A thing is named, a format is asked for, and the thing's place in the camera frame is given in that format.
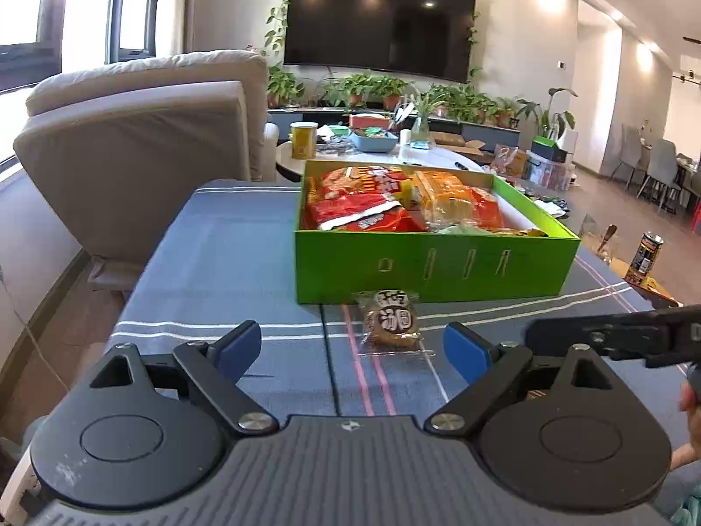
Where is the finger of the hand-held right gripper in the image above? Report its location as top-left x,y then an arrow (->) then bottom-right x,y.
524,312 -> 666,365

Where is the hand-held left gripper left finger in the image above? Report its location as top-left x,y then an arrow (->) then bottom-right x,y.
90,320 -> 277,435

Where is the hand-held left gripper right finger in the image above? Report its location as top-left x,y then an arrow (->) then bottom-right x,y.
424,322 -> 611,435

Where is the round brown pastry packet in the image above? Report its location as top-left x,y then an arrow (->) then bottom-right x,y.
353,289 -> 435,355

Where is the green cardboard box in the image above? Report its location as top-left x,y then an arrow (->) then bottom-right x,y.
294,160 -> 581,306

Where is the green snack bag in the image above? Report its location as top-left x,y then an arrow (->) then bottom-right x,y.
432,223 -> 497,236

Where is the red orange snack packet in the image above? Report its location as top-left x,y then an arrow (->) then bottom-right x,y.
469,186 -> 506,230

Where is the large red snack bag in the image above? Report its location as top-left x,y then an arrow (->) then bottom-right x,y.
304,196 -> 429,233

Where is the person's right hand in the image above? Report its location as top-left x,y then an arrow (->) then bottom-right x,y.
679,377 -> 701,413

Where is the blue striped tablecloth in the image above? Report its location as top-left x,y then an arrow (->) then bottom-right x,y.
104,178 -> 701,428

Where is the black and yellow can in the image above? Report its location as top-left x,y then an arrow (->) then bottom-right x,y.
624,233 -> 665,286

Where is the clear storage box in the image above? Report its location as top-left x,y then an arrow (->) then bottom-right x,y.
527,155 -> 577,188

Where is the grey dining chair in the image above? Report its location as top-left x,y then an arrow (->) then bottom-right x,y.
609,123 -> 648,185
637,139 -> 683,213

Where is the yellow carton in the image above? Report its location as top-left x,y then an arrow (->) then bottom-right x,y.
492,145 -> 530,177

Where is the green and black box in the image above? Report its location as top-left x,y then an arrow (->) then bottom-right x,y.
530,135 -> 566,163

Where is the white round table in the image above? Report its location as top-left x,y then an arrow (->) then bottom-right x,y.
275,139 -> 494,181

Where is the open cardboard box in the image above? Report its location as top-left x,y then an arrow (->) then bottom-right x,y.
437,134 -> 486,158

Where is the beige sofa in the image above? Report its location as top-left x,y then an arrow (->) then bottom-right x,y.
13,50 -> 280,292

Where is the large leaf floor plant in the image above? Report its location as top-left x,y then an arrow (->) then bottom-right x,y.
516,86 -> 579,143

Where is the tv console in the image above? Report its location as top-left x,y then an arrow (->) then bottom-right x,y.
266,107 -> 522,148

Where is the yellow canister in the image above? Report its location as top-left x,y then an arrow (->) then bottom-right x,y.
290,121 -> 319,160

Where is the glass vase with plant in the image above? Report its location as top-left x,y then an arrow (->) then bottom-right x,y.
402,90 -> 444,150

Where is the blue plastic basin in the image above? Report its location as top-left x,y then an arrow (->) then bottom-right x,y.
349,128 -> 400,153

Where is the orange box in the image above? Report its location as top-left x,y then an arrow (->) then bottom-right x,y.
349,113 -> 393,130

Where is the row of potted green plants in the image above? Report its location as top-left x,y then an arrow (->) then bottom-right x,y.
266,64 -> 522,128

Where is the window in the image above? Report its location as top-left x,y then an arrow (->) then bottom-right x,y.
0,0 -> 166,92

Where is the wall television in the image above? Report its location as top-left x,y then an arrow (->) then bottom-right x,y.
283,0 -> 477,84

